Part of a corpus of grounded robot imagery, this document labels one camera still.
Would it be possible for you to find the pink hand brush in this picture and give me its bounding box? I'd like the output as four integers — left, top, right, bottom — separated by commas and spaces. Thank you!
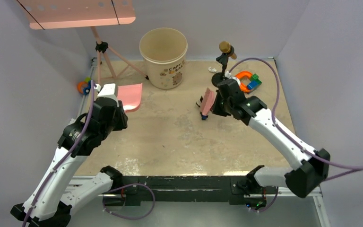
199, 88, 216, 117

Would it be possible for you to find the pink plastic dustpan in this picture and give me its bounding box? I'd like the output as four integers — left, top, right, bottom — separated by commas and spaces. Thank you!
117, 83, 143, 113

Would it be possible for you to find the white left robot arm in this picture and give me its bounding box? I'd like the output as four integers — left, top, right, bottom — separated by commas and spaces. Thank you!
10, 97, 128, 227

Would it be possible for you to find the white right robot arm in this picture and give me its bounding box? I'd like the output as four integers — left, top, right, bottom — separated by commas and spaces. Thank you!
212, 79, 330, 198

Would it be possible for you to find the orange toy track with blocks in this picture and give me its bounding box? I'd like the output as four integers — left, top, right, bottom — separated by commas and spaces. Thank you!
236, 71, 262, 94

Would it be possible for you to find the white paper scrap long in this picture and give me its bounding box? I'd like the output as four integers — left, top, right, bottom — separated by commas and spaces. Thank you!
208, 67, 217, 73

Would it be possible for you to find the orange blue toy car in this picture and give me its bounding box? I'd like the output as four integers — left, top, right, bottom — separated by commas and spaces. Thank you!
77, 77, 91, 95

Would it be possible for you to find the gold microphone on black stand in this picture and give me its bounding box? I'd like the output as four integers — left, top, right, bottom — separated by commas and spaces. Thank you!
211, 41, 237, 87

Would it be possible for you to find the cream capybara bucket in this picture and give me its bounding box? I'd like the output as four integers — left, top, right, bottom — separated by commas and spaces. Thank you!
139, 27, 188, 90

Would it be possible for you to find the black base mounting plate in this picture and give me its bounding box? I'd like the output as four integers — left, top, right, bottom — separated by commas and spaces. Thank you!
103, 176, 268, 210

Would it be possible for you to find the pink music stand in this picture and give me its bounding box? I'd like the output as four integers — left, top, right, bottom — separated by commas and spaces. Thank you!
17, 0, 149, 79

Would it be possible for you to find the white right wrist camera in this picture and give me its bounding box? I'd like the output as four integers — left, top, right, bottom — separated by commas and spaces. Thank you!
224, 71, 241, 86

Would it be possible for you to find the aluminium frame rail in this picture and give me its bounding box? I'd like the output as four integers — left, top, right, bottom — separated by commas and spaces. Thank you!
45, 57, 97, 201

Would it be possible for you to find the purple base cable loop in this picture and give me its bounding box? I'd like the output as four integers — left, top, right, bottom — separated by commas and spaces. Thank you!
102, 183, 156, 220

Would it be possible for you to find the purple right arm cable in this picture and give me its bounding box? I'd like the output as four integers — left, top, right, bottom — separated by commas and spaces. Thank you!
228, 57, 363, 183

